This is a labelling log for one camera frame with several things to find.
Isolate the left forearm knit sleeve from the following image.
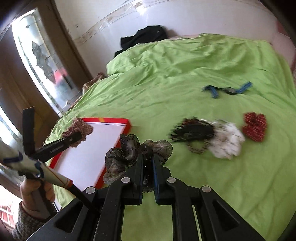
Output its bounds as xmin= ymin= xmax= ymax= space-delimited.
xmin=11 ymin=202 xmax=45 ymax=241

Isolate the blue striped watch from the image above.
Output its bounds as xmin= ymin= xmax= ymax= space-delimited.
xmin=201 ymin=81 xmax=252 ymax=99

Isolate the red polka dot scrunchie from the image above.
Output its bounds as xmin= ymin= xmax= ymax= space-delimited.
xmin=242 ymin=112 xmax=267 ymax=142

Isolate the black clothing on bed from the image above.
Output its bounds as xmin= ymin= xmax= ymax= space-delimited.
xmin=114 ymin=25 xmax=168 ymax=57

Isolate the red white tray box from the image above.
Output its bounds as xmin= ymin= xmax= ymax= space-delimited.
xmin=49 ymin=118 xmax=132 ymax=191

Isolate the left hand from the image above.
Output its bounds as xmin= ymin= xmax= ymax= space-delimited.
xmin=20 ymin=179 xmax=55 ymax=220

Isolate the pink plaid scrunchie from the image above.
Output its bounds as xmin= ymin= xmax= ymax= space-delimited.
xmin=62 ymin=118 xmax=93 ymax=148

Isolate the white cherry scrunchie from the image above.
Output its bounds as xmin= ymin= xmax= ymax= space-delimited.
xmin=201 ymin=120 xmax=245 ymax=160

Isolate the brown patterned pillow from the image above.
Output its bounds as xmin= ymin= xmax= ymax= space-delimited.
xmin=82 ymin=72 xmax=106 ymax=94

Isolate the wooden glass door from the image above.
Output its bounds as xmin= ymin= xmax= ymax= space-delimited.
xmin=0 ymin=6 xmax=93 ymax=202

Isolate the green bed sheet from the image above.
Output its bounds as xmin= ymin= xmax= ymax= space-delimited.
xmin=47 ymin=34 xmax=295 ymax=240

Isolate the grey sheer scrunchie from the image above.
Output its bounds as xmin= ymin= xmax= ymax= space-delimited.
xmin=103 ymin=133 xmax=174 ymax=193

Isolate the white handle left gripper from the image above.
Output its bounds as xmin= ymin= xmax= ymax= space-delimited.
xmin=1 ymin=141 xmax=73 ymax=189

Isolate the black hair claw clip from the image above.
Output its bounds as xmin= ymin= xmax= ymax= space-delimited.
xmin=169 ymin=117 xmax=215 ymax=154

